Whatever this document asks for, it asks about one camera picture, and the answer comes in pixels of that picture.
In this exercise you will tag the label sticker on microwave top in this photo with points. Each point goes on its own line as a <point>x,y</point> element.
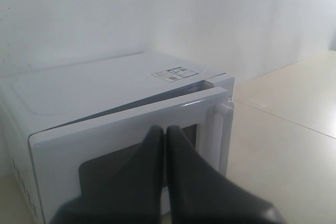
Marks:
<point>174,74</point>

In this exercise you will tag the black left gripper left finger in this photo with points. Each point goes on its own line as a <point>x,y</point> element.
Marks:
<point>131,195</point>

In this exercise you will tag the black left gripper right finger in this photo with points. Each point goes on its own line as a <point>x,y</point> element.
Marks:
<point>200,194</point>

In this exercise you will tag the white microwave door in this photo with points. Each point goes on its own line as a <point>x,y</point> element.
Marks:
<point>68,156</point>

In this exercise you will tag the white Midea microwave oven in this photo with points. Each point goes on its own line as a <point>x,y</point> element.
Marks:
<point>45,99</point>

